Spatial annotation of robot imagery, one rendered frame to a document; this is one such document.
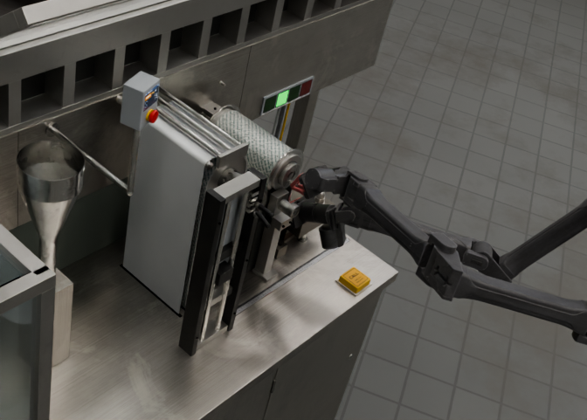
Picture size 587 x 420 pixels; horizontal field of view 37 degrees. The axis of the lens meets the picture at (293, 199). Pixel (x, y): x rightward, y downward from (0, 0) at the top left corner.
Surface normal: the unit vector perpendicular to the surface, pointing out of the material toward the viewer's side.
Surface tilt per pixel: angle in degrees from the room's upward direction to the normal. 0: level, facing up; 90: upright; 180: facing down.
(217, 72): 90
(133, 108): 90
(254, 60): 90
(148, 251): 90
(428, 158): 0
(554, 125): 0
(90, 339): 0
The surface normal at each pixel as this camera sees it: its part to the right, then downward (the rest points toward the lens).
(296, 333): 0.20, -0.76
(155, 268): -0.65, 0.37
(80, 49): 0.74, 0.53
